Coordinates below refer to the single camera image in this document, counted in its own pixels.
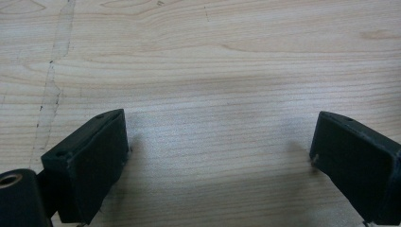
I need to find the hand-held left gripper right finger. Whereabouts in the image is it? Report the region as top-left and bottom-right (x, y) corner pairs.
(308, 111), (401, 226)

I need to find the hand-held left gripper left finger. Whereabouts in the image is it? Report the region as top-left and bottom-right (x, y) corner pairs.
(40, 108), (131, 226)

